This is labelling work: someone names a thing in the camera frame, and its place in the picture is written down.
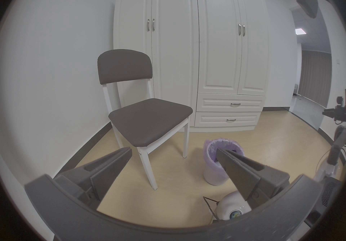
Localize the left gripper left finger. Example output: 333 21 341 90
54 147 133 210

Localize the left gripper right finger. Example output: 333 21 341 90
216 149 291 209

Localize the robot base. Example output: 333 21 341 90
215 163 342 221

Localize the white trash bin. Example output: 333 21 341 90
203 140 244 186

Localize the purple plastic bag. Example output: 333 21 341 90
203 139 245 173

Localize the white chair dark grey seat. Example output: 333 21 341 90
97 49 193 191

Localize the grey curtain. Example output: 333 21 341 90
297 50 332 108

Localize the white wardrobe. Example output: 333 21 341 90
113 0 270 133

